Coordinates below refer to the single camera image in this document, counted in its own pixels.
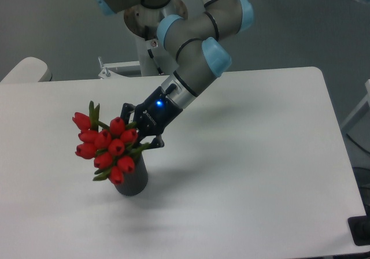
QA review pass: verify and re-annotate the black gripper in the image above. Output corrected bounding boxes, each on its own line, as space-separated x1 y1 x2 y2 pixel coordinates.
120 87 183 149

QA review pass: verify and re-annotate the red tulip bouquet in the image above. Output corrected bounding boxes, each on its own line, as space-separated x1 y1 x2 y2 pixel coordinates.
72 101 150 186

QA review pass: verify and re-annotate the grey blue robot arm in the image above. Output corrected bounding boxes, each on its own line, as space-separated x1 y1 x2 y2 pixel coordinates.
96 0 254 149

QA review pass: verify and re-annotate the dark grey ribbed vase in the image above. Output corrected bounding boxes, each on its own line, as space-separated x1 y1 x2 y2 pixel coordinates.
115 155 149 197

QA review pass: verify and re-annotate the white chair armrest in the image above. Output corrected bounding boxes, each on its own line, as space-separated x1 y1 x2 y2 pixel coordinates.
1 57 53 84

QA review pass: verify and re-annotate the black device at table edge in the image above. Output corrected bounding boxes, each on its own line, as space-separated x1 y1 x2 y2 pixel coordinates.
347 216 369 246

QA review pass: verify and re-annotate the black pedestal cable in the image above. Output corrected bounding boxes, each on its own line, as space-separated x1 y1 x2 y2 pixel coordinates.
146 48 165 76

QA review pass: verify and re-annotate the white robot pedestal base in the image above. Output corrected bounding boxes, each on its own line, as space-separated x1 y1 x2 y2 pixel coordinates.
97 0 188 80

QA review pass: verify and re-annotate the white furniture frame right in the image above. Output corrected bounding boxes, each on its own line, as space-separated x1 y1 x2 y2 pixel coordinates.
340 80 369 134

